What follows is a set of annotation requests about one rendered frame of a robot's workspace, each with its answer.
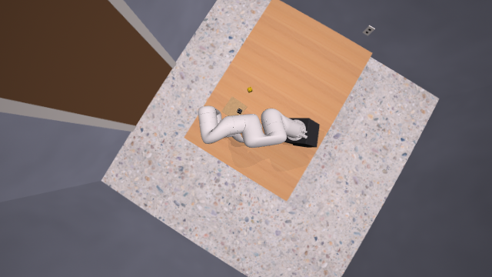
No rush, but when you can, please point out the tan mat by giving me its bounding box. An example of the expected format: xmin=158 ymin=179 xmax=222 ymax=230
xmin=222 ymin=97 xmax=247 ymax=116

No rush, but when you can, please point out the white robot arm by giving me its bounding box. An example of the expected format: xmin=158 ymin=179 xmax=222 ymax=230
xmin=198 ymin=105 xmax=307 ymax=148

